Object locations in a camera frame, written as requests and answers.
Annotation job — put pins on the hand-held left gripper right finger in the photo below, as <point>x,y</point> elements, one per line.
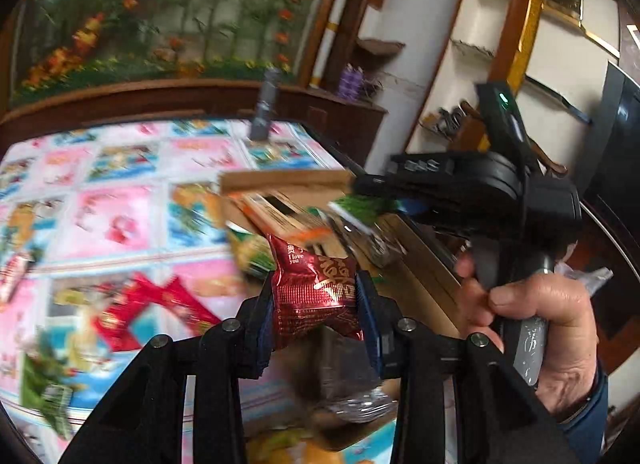
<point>372,334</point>

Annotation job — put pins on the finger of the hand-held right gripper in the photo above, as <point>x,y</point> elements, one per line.
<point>410,205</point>
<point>410,186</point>

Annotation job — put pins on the orange-edged cracker packet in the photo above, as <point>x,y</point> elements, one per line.
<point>280,216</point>

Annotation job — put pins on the white rolled scroll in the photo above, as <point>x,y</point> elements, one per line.
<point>330,33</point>

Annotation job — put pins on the purple spray can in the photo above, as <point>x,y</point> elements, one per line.
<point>344,82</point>
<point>356,82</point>

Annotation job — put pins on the grey foil snack packet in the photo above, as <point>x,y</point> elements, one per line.
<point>372,244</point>

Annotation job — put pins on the person's right forearm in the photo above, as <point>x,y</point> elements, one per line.
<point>585,434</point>

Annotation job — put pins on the person's right hand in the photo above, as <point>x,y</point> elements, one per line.
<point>565,324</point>

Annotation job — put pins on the grey flashlight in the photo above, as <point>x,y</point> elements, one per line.
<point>262,118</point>

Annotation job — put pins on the dark wooden cabinet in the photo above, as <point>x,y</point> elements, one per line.
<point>330,118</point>

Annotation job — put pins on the heap of snack packets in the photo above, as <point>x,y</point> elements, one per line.
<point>130,314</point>

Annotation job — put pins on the dark red snack packet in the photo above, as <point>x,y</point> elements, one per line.
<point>312,289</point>

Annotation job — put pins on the fruit print tablecloth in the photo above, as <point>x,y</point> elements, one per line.
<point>125,214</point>

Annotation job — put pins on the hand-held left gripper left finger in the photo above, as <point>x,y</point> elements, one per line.
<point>262,339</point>

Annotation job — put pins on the glass flower display case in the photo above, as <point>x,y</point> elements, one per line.
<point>150,18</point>

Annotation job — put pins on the clear plastic wrapper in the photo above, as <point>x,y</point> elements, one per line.
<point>585,276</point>

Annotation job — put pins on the yellow snack packet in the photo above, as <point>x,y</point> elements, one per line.
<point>290,451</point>

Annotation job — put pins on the white wall shelf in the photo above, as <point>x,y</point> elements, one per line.
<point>475,18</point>

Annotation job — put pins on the green pea snack packet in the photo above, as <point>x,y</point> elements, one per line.
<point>250,254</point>

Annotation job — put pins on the cardboard box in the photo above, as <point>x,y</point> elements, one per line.
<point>420,264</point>

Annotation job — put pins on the brown wooden wall shelf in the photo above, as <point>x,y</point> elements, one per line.
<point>380,47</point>

